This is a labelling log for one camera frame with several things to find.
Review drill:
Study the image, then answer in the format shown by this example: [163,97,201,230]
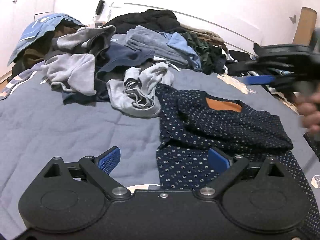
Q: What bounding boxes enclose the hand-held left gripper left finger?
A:
[42,146,132,200]

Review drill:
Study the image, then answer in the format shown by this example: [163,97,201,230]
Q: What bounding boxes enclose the dark green garment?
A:
[180,31,227,75]

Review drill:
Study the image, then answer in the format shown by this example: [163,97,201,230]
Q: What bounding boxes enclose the black jacket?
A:
[101,9,181,34]

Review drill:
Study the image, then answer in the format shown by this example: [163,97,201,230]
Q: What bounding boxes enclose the person's right hand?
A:
[296,96,320,133]

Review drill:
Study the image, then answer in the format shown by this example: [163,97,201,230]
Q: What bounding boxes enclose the grey-blue folded pants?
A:
[125,25,190,67]

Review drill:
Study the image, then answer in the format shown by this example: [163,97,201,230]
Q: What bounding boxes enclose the dark folded garment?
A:
[303,132,320,162]

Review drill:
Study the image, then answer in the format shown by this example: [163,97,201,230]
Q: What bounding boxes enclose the cardboard tube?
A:
[292,7,318,45]

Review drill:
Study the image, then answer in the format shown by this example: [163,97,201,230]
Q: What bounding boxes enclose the light grey crumpled garment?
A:
[106,61,175,118]

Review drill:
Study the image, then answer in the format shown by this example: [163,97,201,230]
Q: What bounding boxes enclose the black garment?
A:
[225,50,260,77]

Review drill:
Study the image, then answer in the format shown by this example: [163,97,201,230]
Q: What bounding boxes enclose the beige folded pants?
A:
[179,23,227,46]

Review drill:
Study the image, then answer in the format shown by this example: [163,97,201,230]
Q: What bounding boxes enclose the grey hoodie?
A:
[41,25,117,97]

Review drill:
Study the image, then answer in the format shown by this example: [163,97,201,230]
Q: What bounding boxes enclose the light blue shirt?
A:
[160,31,202,71]

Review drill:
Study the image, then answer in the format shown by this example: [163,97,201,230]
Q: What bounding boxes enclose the white wardrobe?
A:
[0,0,60,80]

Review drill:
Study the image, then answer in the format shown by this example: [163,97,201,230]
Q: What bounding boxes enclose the navy garment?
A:
[62,41,155,105]

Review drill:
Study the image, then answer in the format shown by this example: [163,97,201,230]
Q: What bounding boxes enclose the blue denim garment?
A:
[7,13,87,67]

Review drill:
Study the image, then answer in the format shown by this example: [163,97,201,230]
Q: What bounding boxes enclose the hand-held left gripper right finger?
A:
[197,148,288,200]

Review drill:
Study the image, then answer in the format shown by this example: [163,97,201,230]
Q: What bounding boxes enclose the grey quilt with fish print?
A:
[0,65,320,230]

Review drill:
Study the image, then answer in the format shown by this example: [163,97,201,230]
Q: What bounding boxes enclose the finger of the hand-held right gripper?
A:
[253,42,313,58]
[243,74,295,87]

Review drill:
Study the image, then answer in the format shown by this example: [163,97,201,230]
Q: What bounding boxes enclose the brown garment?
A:
[14,25,65,75]

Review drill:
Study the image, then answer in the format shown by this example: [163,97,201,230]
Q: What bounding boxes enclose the navy dotted sweater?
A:
[155,84,319,233]

